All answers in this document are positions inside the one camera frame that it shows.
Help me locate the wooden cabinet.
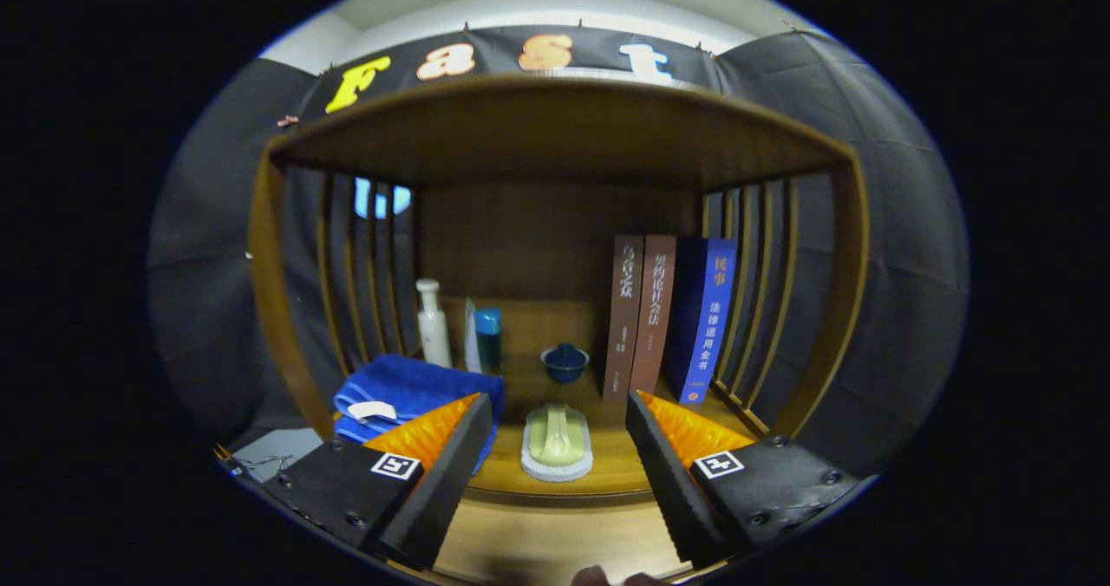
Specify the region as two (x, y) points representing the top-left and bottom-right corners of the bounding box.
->
(247, 73), (871, 586)

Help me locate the teal bottle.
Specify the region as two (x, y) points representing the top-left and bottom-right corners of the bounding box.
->
(474, 308), (503, 376)

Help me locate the wooden countertop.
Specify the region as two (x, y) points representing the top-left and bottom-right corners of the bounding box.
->
(330, 300), (773, 496)

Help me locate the blue folded towel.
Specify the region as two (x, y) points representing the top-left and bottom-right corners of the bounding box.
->
(333, 354), (506, 474)

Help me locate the blue book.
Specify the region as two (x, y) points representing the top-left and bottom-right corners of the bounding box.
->
(663, 238), (738, 406)

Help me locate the wooden drawer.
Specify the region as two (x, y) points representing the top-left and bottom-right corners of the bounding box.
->
(429, 491), (695, 586)

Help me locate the black backdrop cloth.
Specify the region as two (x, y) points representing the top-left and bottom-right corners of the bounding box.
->
(146, 24), (968, 483)

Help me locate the blue lidded teacup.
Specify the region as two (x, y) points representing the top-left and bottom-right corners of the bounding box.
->
(540, 343), (591, 385)

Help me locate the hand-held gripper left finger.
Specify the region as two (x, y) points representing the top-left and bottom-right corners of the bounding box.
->
(260, 392), (494, 571)

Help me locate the green item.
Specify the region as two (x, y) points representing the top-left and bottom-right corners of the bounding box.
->
(520, 401), (594, 483)

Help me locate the white tube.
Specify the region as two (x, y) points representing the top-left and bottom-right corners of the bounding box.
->
(463, 297), (480, 374)

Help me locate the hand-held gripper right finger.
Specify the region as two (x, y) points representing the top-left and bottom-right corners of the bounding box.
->
(624, 390), (868, 570)

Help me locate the dark brown book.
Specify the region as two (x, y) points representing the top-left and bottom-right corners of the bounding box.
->
(602, 235), (646, 403)

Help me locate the white pump bottle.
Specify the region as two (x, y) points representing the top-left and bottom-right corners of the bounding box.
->
(415, 278), (453, 369)

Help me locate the reddish brown book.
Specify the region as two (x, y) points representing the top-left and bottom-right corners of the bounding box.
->
(629, 235), (677, 396)

